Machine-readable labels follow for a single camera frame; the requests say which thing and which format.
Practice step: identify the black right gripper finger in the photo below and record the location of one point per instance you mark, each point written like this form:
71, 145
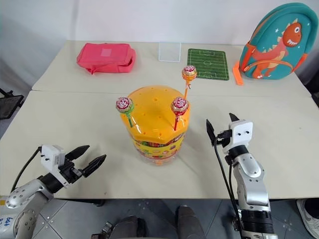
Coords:
233, 117
210, 130

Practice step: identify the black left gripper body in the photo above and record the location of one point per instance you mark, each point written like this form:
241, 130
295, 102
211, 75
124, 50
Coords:
69, 173

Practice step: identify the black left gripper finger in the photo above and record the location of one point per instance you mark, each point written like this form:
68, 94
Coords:
94, 164
78, 151

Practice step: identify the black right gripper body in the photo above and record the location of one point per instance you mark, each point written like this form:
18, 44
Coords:
223, 141

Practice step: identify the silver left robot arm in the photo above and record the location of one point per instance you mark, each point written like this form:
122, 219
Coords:
23, 196

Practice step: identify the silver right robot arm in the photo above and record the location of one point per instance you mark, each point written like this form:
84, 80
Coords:
251, 179

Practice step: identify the lollipop with red stick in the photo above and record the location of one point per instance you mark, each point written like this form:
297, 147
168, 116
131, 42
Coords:
179, 105

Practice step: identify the yellow-lidded lollipop jar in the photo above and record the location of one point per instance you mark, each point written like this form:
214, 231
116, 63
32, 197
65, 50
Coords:
154, 119

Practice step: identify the lollipop with orange stick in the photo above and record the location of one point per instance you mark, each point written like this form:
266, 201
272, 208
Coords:
189, 73

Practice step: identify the lollipop with green stick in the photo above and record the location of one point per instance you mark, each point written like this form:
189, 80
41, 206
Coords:
123, 104

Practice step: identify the green football pitch mat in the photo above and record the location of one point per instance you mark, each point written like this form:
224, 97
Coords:
208, 64

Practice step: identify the teal dinosaur backpack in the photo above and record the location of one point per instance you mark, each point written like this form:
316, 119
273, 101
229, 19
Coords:
276, 44

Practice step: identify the black chair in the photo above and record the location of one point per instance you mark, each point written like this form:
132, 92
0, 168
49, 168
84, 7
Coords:
8, 102

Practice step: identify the clear acrylic sign stand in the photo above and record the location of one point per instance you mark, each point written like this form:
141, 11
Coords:
169, 51

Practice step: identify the pink fabric bag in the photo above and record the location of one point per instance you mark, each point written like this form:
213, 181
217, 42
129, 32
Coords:
107, 57

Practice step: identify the white sneaker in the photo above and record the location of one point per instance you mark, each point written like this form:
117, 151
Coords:
307, 216

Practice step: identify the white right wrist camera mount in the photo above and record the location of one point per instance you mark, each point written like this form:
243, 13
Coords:
241, 134

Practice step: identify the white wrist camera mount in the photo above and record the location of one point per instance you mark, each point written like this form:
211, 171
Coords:
51, 155
241, 134

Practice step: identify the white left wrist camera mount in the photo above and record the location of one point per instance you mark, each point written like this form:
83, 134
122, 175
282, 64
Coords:
51, 155

